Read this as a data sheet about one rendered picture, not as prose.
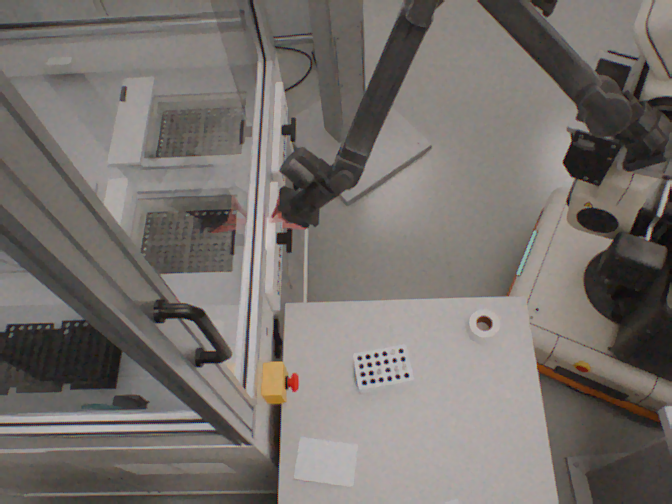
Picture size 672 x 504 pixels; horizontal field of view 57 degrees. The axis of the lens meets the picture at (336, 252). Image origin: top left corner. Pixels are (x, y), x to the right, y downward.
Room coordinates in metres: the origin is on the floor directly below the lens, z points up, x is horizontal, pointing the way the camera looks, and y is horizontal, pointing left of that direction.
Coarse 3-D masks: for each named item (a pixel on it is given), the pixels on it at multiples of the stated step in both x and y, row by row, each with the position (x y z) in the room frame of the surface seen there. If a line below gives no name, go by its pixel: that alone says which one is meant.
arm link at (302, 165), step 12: (288, 156) 0.78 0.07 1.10; (300, 156) 0.75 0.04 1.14; (312, 156) 0.76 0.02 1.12; (288, 168) 0.73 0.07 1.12; (300, 168) 0.73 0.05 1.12; (312, 168) 0.73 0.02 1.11; (324, 168) 0.74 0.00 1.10; (300, 180) 0.72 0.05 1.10; (336, 180) 0.69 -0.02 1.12; (348, 180) 0.69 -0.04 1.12; (336, 192) 0.68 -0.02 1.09
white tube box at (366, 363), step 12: (384, 348) 0.44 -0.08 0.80; (396, 348) 0.43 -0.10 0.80; (360, 360) 0.43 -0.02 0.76; (372, 360) 0.41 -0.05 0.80; (384, 360) 0.41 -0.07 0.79; (396, 360) 0.41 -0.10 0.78; (408, 360) 0.40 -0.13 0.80; (360, 372) 0.39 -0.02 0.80; (372, 372) 0.39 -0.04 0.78; (384, 372) 0.38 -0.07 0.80; (396, 372) 0.38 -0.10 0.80; (408, 372) 0.38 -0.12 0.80; (360, 384) 0.36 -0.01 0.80; (372, 384) 0.36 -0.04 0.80; (384, 384) 0.36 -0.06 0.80; (396, 384) 0.36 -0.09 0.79; (408, 384) 0.36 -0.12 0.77
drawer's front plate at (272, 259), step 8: (272, 184) 0.84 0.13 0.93; (272, 192) 0.81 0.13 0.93; (272, 200) 0.79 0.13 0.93; (272, 208) 0.77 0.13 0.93; (272, 224) 0.73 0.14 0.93; (272, 232) 0.70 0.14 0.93; (272, 240) 0.68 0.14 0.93; (272, 248) 0.66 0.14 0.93; (272, 256) 0.64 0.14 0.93; (272, 264) 0.62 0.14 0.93; (272, 272) 0.60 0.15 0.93; (280, 272) 0.65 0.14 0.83; (272, 280) 0.58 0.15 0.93; (280, 280) 0.63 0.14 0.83; (272, 288) 0.57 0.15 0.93; (280, 288) 0.61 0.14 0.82; (272, 296) 0.56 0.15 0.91; (272, 304) 0.56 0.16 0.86
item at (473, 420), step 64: (320, 320) 0.54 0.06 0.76; (384, 320) 0.52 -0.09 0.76; (448, 320) 0.50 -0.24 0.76; (512, 320) 0.47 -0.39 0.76; (320, 384) 0.39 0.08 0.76; (448, 384) 0.35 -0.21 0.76; (512, 384) 0.33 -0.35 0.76; (384, 448) 0.23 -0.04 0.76; (448, 448) 0.21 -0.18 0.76; (512, 448) 0.19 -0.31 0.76
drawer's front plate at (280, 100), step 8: (280, 88) 1.13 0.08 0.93; (280, 96) 1.10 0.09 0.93; (280, 104) 1.08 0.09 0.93; (280, 112) 1.05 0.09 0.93; (280, 120) 1.03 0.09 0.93; (280, 128) 1.01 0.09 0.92; (280, 136) 0.98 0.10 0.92; (272, 144) 0.95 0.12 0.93; (280, 144) 0.96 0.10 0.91; (272, 152) 0.93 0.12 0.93; (280, 152) 0.94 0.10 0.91; (272, 160) 0.91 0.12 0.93; (280, 160) 0.92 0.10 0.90; (272, 168) 0.88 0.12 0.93; (272, 176) 0.87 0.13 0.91; (280, 176) 0.88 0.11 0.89; (280, 184) 0.87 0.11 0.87
